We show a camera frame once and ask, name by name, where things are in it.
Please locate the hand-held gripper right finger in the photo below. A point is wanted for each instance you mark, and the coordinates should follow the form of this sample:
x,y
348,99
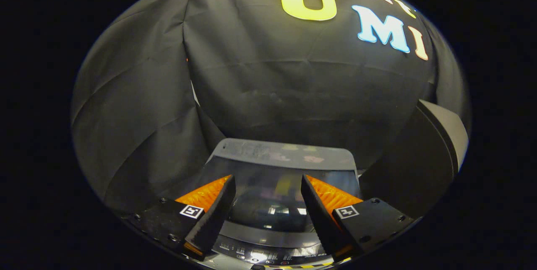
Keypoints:
x,y
321,215

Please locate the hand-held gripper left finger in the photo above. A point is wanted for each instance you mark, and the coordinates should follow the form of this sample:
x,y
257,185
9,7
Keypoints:
x,y
216,215

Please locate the black backdrop cloth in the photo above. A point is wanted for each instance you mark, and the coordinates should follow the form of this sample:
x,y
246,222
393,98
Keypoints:
x,y
272,73

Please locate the grey washing machine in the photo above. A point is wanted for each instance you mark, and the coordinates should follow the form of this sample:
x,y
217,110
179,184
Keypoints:
x,y
268,251

